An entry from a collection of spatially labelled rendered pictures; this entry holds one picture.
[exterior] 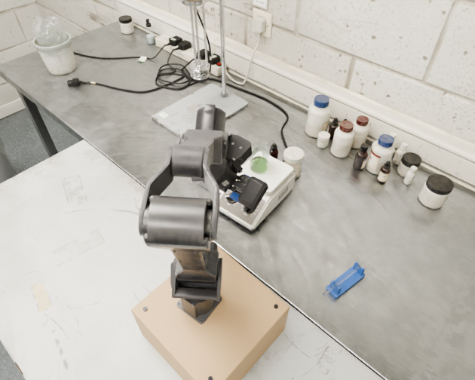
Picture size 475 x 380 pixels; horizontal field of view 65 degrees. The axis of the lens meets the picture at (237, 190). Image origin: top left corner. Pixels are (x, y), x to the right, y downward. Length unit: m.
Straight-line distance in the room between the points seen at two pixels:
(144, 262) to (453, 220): 0.82
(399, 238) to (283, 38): 0.78
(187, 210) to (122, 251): 0.61
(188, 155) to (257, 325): 0.40
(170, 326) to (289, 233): 0.41
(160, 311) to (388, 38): 0.94
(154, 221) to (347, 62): 1.01
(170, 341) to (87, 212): 0.50
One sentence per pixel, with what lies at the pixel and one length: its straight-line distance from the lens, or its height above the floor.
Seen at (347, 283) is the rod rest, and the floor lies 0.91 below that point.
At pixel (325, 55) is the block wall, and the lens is 1.34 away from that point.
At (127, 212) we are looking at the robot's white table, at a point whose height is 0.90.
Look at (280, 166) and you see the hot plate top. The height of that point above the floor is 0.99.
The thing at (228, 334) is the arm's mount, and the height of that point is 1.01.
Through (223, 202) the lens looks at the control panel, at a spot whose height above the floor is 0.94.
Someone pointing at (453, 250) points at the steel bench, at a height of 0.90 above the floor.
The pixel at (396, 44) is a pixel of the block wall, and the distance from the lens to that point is 1.21.
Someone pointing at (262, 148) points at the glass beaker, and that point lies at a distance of 1.01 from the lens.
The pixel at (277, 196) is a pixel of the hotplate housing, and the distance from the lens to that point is 1.00.
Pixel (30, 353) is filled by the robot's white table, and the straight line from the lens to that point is 0.94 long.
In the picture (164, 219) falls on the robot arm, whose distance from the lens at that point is 0.40.
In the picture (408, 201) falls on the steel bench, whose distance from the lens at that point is 1.16.
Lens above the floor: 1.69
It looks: 47 degrees down
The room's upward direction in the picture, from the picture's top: straight up
